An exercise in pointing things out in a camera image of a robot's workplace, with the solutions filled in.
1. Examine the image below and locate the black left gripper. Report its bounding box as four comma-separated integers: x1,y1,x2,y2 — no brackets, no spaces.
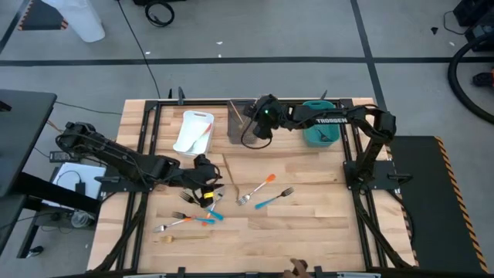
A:
181,153,223,209

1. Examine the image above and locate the grey translucent bin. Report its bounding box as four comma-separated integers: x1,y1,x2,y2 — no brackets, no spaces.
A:
226,99,260,146

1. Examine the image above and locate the teal plastic bin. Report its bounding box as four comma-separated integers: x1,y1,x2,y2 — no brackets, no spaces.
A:
302,100,341,148

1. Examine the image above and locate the white plastic bin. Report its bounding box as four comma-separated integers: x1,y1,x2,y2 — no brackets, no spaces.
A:
172,110,215,157

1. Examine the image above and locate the person's hand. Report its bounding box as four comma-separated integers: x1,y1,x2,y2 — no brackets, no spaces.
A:
283,257,310,278

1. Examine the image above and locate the white board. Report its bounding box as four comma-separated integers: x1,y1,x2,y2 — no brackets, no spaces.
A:
41,161,108,212

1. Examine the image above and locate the clear plastic roll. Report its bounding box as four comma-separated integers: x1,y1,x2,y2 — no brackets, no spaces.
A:
70,210,93,229

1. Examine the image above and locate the black power adapter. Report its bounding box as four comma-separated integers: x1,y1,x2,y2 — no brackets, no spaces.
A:
49,150,81,163

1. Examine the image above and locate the black mat hazard stripe edge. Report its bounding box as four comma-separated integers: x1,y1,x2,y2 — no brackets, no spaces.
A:
385,134,490,274

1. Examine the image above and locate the black desk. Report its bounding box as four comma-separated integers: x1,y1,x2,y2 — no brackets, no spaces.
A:
0,89,102,259

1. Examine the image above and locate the orange black tool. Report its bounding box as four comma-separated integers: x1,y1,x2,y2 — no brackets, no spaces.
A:
472,68,494,88

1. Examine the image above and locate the black equipment box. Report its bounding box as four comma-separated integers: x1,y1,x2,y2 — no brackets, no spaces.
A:
453,0,494,53

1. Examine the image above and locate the small black hazard striped mat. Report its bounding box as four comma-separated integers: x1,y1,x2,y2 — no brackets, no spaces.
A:
17,0,69,32

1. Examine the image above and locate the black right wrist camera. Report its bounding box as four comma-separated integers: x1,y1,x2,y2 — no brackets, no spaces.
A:
252,126,276,141

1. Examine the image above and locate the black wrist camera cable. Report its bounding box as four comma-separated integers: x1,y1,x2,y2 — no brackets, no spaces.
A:
240,115,276,151

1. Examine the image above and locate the black aluminium table frame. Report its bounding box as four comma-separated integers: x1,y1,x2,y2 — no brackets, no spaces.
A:
90,87,416,278

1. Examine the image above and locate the coiled black cable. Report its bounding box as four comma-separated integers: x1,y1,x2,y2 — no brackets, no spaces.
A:
144,0,176,28

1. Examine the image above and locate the long black floor cable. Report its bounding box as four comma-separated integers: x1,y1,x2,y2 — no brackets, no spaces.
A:
117,0,162,100

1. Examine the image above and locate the thick black hose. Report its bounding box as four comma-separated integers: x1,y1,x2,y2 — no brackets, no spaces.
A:
447,36,494,125

